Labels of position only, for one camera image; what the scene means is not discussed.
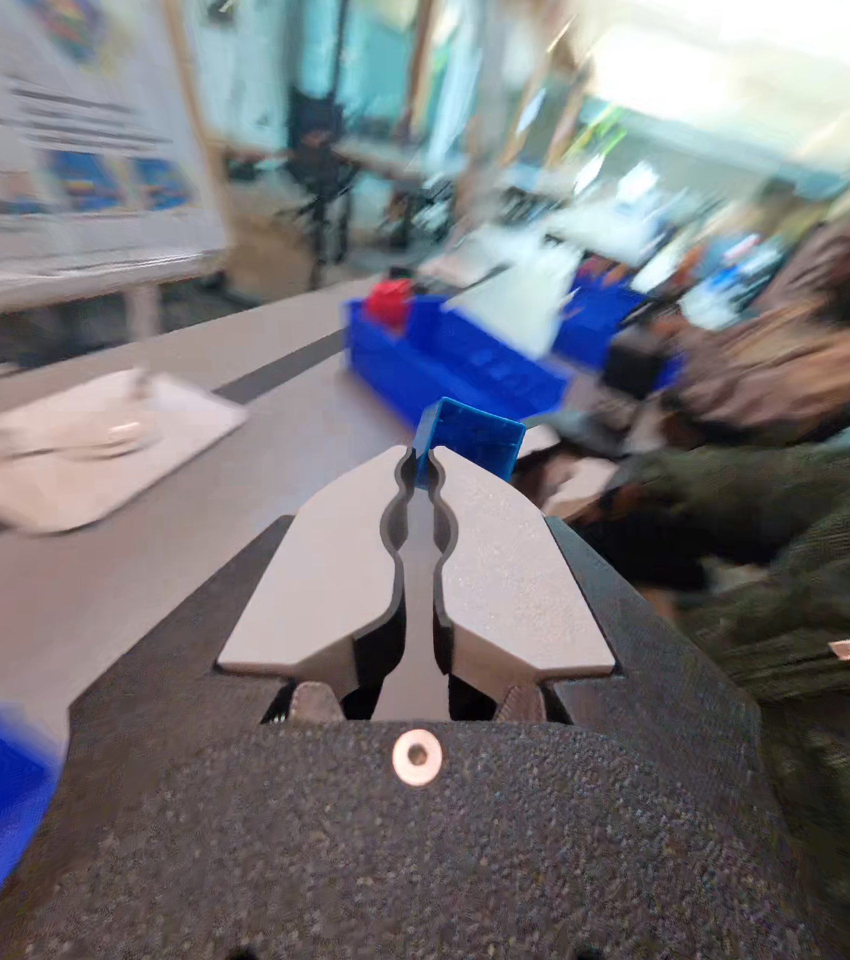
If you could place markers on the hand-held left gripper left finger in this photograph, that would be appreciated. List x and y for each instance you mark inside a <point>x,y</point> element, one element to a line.
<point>320,585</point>

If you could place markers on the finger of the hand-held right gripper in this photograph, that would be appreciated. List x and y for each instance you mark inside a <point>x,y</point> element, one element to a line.
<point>582,484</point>
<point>537,441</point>

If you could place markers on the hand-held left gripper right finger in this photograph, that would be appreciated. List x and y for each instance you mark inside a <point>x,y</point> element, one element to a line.
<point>515,592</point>

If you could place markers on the blue mega block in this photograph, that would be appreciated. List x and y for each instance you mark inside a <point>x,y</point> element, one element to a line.
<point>470,439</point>

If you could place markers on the person's right forearm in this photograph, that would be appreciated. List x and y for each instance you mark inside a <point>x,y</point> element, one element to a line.
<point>770,525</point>

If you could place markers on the black office chair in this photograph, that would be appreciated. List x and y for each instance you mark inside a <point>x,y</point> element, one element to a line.
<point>316,172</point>

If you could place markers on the printed instruction sheet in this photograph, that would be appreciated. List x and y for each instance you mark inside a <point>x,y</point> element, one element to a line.
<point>94,187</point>

